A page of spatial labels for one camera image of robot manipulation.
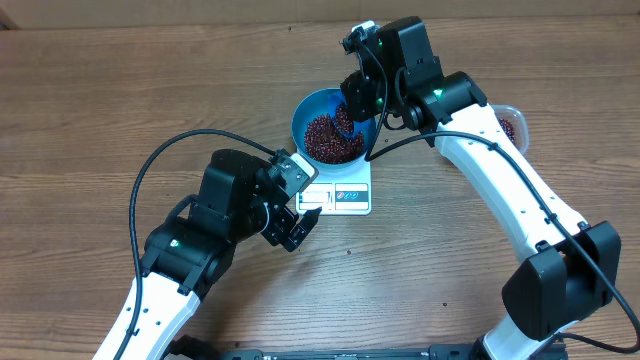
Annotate red beans in scoop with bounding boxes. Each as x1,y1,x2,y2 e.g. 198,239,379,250
333,103,354,136

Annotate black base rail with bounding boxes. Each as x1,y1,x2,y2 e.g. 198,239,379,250
159,334,569,360

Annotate red beans in bowl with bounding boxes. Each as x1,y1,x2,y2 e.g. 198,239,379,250
304,114,364,164

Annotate red adzuki beans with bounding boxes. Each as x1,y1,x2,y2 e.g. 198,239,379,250
498,118,516,144

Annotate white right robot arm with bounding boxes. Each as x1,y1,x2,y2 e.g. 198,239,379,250
341,16,621,359

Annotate blue plastic measuring scoop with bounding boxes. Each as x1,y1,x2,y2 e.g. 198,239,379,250
328,91,365,140

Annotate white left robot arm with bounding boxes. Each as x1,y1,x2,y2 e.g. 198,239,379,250
95,149,320,359

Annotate teal metal bowl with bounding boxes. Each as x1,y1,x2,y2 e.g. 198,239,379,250
291,88,376,158

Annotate clear plastic container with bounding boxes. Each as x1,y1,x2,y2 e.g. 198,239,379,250
492,104,530,154

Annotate white digital kitchen scale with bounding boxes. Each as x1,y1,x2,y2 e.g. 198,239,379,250
295,150,372,216

